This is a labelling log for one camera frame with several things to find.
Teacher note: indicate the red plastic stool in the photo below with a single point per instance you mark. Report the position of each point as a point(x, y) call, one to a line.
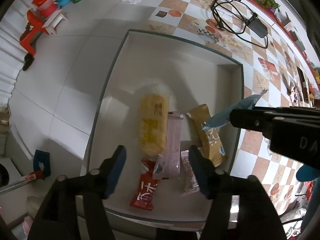
point(34, 25)

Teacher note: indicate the red white-lettered snack packet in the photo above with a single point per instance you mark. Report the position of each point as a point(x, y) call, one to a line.
point(146, 187)

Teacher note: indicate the white pink crispy snack packet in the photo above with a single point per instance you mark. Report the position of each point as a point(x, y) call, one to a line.
point(191, 184)

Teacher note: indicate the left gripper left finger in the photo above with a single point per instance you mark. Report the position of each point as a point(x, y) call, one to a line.
point(110, 171)

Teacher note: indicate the white storage box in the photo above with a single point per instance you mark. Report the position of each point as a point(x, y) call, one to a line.
point(154, 81)

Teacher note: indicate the black power adapter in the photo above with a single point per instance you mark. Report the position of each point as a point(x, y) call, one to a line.
point(255, 24)

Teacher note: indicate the red-cased smartphone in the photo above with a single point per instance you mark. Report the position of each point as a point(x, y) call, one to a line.
point(303, 85)

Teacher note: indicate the white step stool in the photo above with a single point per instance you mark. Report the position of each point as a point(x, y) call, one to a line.
point(53, 20)

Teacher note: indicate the gold snack packet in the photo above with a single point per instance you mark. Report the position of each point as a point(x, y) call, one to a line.
point(212, 147)

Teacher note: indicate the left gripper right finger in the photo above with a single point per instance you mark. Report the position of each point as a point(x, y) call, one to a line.
point(204, 172)

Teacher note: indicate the yellow snack packet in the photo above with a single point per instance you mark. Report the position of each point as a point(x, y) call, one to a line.
point(153, 123)

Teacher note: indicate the mauve snack bar packet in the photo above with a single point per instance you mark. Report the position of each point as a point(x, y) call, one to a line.
point(168, 162)

